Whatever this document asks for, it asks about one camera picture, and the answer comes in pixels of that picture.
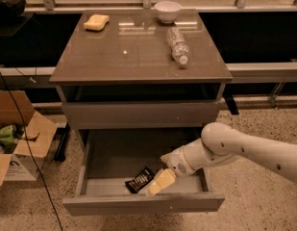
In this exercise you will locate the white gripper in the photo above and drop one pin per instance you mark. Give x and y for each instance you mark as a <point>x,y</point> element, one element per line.
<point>176,163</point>

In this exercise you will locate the black chocolate bar wrapper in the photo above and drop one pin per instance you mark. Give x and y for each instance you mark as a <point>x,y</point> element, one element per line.
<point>140,181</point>

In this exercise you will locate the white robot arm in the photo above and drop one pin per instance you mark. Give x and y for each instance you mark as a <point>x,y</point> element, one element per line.
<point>218,145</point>

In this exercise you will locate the open grey middle drawer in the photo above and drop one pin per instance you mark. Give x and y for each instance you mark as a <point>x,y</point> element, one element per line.
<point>113,157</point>

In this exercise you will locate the closed grey top drawer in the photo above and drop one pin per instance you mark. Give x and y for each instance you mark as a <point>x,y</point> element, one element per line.
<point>139,115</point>

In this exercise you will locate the grey drawer cabinet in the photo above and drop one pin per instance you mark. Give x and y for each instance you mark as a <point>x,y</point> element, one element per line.
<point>130,62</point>

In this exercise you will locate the clear plastic water bottle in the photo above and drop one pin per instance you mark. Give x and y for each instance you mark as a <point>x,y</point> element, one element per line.
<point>178,45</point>

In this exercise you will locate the open cardboard box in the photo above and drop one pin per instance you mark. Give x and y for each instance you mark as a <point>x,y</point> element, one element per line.
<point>25,137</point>

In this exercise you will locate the white bowl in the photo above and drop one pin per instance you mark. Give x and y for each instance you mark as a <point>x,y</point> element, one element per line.
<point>167,11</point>

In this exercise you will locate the green packets in box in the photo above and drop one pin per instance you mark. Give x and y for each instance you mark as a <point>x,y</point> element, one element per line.
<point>9,137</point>

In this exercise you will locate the yellow sponge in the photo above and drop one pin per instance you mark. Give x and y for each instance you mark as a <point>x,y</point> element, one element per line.
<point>96,22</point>

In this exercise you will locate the black object on shelf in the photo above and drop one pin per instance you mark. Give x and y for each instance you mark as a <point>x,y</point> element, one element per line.
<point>12,8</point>

